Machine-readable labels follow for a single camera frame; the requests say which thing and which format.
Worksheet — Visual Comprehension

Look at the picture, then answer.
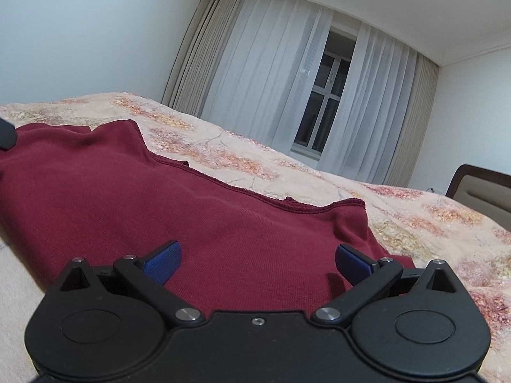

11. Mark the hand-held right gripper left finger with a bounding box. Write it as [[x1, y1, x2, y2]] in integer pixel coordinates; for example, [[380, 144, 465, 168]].
[[59, 240, 205, 327]]

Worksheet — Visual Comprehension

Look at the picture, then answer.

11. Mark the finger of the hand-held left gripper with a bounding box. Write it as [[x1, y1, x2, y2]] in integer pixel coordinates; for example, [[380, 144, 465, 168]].
[[0, 118, 17, 151]]

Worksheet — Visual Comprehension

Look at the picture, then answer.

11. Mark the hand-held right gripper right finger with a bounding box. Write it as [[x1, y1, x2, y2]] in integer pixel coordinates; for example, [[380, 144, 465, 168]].
[[310, 243, 464, 327]]

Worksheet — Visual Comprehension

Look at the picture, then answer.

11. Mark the dark red long-sleeve sweater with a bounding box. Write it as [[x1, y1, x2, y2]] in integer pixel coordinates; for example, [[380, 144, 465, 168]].
[[0, 119, 415, 317]]

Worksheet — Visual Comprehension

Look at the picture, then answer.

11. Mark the bed with floral quilt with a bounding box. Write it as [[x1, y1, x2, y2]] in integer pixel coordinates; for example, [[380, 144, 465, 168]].
[[0, 91, 511, 383]]

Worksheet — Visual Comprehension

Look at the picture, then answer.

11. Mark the brown padded bed headboard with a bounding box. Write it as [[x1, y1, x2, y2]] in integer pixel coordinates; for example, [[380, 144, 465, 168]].
[[445, 164, 511, 235]]

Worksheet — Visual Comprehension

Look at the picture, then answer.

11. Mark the beige drape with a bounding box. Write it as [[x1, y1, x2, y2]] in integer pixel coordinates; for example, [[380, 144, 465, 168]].
[[384, 53, 440, 189], [161, 0, 245, 109]]

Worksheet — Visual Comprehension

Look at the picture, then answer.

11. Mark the white sheer curtain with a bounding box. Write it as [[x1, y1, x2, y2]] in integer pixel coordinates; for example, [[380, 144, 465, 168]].
[[199, 0, 334, 147], [318, 21, 418, 187]]

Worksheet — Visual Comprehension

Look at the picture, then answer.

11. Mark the white framed window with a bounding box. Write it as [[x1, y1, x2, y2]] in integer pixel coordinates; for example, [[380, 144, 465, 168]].
[[293, 27, 359, 161]]

